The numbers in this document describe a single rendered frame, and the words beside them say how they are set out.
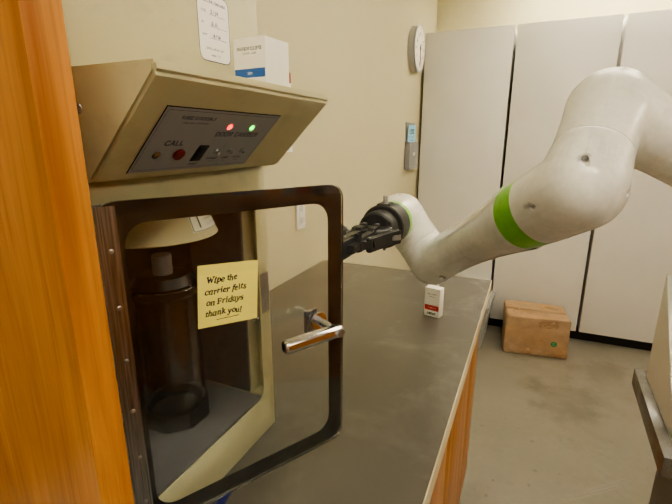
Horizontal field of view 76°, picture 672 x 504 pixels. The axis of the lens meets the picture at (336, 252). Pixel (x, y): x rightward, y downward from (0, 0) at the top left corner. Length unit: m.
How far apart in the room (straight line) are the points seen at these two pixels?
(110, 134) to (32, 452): 0.30
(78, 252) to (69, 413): 0.14
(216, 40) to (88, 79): 0.24
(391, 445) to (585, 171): 0.53
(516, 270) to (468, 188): 0.71
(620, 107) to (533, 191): 0.16
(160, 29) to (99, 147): 0.18
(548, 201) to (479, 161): 2.75
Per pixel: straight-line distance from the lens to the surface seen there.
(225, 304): 0.54
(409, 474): 0.77
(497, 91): 3.41
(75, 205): 0.37
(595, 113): 0.73
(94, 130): 0.44
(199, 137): 0.49
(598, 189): 0.65
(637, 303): 3.63
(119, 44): 0.53
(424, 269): 0.98
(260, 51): 0.59
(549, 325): 3.26
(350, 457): 0.79
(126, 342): 0.51
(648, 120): 0.78
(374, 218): 0.86
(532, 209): 0.69
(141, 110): 0.41
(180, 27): 0.59
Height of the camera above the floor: 1.45
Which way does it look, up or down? 15 degrees down
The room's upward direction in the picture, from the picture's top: straight up
